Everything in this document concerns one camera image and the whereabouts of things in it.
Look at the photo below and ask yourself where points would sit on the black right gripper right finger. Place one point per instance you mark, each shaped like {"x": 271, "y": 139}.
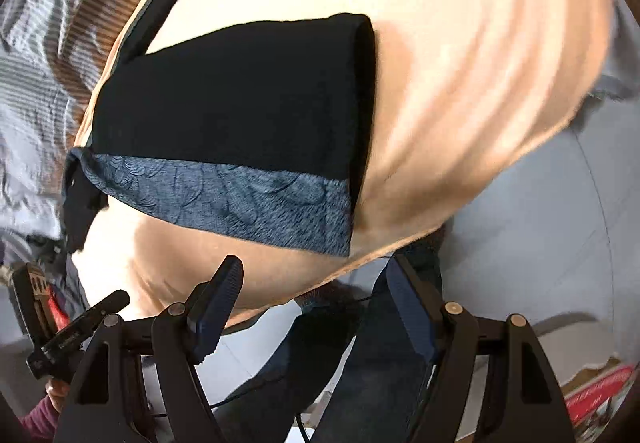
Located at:
{"x": 446, "y": 336}

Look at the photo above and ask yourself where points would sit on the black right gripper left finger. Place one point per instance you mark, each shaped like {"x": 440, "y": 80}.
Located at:
{"x": 182, "y": 336}

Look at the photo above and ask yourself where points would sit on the peach fleece blanket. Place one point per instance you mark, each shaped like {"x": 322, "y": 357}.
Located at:
{"x": 464, "y": 89}

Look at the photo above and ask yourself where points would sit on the grey striped duvet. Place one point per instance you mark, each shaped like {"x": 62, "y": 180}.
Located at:
{"x": 53, "y": 53}

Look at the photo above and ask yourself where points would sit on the red printed box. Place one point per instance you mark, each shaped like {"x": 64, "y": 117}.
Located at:
{"x": 593, "y": 405}

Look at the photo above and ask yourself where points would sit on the person's left hand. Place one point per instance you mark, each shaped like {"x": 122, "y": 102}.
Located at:
{"x": 57, "y": 391}

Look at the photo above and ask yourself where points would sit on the black pants with patterned waistband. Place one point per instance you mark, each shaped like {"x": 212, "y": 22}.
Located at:
{"x": 257, "y": 131}

